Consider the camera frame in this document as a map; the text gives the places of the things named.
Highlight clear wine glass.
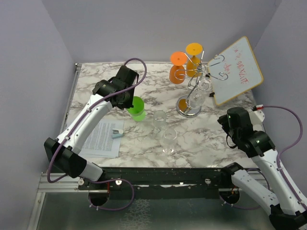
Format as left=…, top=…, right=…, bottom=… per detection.
left=189, top=77, right=213, bottom=108
left=153, top=110, right=166, bottom=134
left=161, top=128, right=177, bottom=153

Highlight green plastic wine glass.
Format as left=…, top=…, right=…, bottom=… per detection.
left=127, top=96, right=146, bottom=122

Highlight orange plastic wine glass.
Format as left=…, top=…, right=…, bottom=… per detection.
left=169, top=51, right=187, bottom=84

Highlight yellow plastic wine glass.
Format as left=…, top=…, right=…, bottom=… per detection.
left=186, top=43, right=203, bottom=78

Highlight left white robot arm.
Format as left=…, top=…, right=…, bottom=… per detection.
left=44, top=66, right=139, bottom=189

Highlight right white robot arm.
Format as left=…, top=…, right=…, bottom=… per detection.
left=217, top=105, right=307, bottom=230

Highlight chrome wine glass rack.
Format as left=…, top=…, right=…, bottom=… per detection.
left=176, top=54, right=228, bottom=118

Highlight clear wine glass front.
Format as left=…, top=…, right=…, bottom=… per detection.
left=161, top=128, right=177, bottom=153

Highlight small blue white stapler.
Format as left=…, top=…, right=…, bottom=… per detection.
left=112, top=129, right=124, bottom=139

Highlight printed paper sheets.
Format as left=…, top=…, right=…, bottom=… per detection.
left=79, top=119, right=124, bottom=158

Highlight whiteboard with yellow frame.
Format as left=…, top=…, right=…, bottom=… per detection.
left=207, top=36, right=264, bottom=105

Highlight aluminium frame rails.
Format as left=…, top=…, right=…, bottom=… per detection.
left=26, top=63, right=89, bottom=230

